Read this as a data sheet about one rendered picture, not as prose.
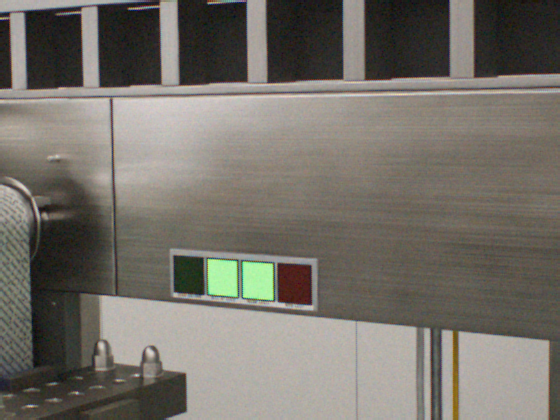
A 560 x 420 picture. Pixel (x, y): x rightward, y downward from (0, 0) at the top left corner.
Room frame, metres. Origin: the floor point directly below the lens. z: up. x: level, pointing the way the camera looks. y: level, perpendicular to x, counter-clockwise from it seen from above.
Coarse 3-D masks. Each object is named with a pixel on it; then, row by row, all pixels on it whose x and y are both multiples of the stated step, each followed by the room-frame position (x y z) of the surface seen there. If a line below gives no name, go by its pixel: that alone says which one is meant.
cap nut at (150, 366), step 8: (144, 352) 1.82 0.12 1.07; (152, 352) 1.82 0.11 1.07; (144, 360) 1.82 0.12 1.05; (152, 360) 1.81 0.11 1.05; (160, 360) 1.83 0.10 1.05; (144, 368) 1.81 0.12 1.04; (152, 368) 1.81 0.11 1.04; (160, 368) 1.82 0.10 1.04; (144, 376) 1.81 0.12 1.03; (152, 376) 1.81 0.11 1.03
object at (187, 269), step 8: (176, 256) 1.79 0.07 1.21; (176, 264) 1.79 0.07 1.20; (184, 264) 1.79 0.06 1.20; (192, 264) 1.78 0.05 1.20; (200, 264) 1.77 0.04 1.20; (176, 272) 1.79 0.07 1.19; (184, 272) 1.79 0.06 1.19; (192, 272) 1.78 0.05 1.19; (200, 272) 1.77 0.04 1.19; (176, 280) 1.80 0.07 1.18; (184, 280) 1.79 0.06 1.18; (192, 280) 1.78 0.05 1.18; (200, 280) 1.77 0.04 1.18; (176, 288) 1.80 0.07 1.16; (184, 288) 1.79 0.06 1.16; (192, 288) 1.78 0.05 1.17; (200, 288) 1.77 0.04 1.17
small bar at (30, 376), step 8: (40, 368) 1.80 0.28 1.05; (48, 368) 1.80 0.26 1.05; (56, 368) 1.81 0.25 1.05; (8, 376) 1.75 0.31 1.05; (16, 376) 1.75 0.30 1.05; (24, 376) 1.76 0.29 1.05; (32, 376) 1.77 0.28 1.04; (40, 376) 1.78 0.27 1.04; (48, 376) 1.80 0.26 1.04; (56, 376) 1.81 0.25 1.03; (0, 384) 1.75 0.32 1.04; (8, 384) 1.74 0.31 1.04; (16, 384) 1.74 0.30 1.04; (24, 384) 1.76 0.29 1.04; (32, 384) 1.77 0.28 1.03
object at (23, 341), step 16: (0, 272) 1.81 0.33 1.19; (16, 272) 1.83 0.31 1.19; (0, 288) 1.81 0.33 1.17; (16, 288) 1.83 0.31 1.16; (0, 304) 1.81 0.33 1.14; (16, 304) 1.83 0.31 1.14; (0, 320) 1.81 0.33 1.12; (16, 320) 1.83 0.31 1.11; (0, 336) 1.80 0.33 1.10; (16, 336) 1.83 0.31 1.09; (0, 352) 1.80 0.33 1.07; (16, 352) 1.83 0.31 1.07; (32, 352) 1.86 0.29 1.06; (0, 368) 1.80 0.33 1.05; (16, 368) 1.83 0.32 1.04; (32, 368) 1.85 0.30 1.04
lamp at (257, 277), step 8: (248, 264) 1.72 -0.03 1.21; (256, 264) 1.71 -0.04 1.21; (264, 264) 1.70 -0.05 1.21; (272, 264) 1.70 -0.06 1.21; (248, 272) 1.72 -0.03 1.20; (256, 272) 1.71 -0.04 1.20; (264, 272) 1.70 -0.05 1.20; (272, 272) 1.70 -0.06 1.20; (248, 280) 1.72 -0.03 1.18; (256, 280) 1.71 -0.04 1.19; (264, 280) 1.70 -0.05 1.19; (272, 280) 1.70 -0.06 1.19; (248, 288) 1.72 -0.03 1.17; (256, 288) 1.71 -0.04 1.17; (264, 288) 1.70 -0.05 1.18; (272, 288) 1.70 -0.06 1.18; (248, 296) 1.72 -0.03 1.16; (256, 296) 1.71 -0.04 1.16; (264, 296) 1.70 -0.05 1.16; (272, 296) 1.70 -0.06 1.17
